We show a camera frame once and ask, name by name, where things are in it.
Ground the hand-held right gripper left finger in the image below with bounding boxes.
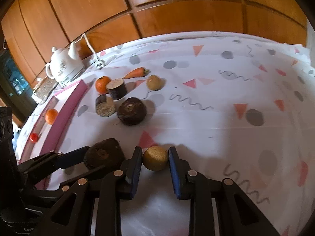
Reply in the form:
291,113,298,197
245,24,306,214
37,146,144,236

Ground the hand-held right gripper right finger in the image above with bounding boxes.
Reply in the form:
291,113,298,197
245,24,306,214
168,146,281,236

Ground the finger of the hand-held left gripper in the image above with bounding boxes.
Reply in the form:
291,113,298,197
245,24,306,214
18,146,91,186
34,165,110,194

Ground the dark brown root vegetable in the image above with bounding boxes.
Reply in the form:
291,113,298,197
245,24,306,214
117,97,147,126
83,138,126,171

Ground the round yellow fruit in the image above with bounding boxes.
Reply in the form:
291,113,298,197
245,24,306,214
142,146,170,171

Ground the pink tray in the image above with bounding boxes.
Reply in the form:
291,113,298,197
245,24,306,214
18,80,89,190

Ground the dark cut sugarcane piece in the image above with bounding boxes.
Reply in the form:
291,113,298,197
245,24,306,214
95,94,116,117
106,78,128,100

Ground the orange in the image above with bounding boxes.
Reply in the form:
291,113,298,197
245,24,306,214
45,109,59,125
95,76,112,94

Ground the yellowish green kiwi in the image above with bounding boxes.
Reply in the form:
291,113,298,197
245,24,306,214
147,75,164,91

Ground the carrot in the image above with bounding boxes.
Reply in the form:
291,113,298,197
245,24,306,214
122,67,151,79

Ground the glittery tissue box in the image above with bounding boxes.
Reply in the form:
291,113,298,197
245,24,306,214
31,77,58,104

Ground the printed white tablecloth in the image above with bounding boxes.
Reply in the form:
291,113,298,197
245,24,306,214
15,31,315,236

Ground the white ceramic kettle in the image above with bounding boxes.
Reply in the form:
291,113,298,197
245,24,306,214
45,42,85,87

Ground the dark glass panel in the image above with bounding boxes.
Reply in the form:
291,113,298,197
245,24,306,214
0,49,37,118

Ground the white power cord with plug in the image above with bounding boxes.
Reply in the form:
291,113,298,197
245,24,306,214
70,33,107,70

